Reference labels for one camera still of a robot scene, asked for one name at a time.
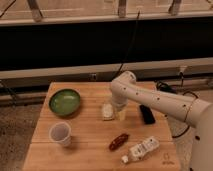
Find wooden table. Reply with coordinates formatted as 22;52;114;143
23;82;180;171

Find white sponge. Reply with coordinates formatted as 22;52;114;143
102;103;114;120

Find black phone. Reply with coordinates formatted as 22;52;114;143
139;105;155;124

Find black floor cable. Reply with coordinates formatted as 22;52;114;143
155;71;200;139

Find white plastic bottle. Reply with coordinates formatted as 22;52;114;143
121;136;160;164

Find black hanging cable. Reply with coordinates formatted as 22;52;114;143
110;10;141;81

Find brown sausage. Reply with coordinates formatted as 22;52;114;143
109;133;129;151

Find green bowl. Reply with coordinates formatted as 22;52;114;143
49;89;81;117

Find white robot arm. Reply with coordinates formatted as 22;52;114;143
110;71;213;171

